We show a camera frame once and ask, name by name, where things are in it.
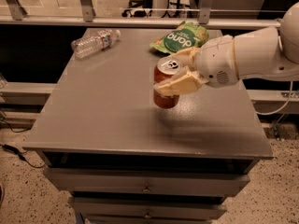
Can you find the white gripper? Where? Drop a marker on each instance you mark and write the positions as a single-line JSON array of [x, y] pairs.
[[217, 62]]

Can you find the red Coca-Cola can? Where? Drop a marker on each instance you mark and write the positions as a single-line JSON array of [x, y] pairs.
[[163, 71]]

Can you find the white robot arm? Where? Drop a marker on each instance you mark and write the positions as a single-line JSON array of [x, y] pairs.
[[268, 53]]

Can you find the clear plastic water bottle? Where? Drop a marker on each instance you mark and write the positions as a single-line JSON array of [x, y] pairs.
[[88, 45]]

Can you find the green chip bag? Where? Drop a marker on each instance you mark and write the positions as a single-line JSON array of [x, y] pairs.
[[186, 35]]

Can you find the black office chair base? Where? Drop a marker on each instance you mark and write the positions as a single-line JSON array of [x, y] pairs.
[[138, 9]]

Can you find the grey drawer cabinet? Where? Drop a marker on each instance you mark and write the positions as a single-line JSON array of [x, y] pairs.
[[101, 116]]

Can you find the grey drawer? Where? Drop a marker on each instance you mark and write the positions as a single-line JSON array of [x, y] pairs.
[[184, 184], [146, 209]]

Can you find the top grey drawer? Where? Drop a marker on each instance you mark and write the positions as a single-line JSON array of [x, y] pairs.
[[184, 184]]

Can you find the metal railing frame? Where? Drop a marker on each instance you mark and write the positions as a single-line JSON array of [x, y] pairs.
[[213, 14]]

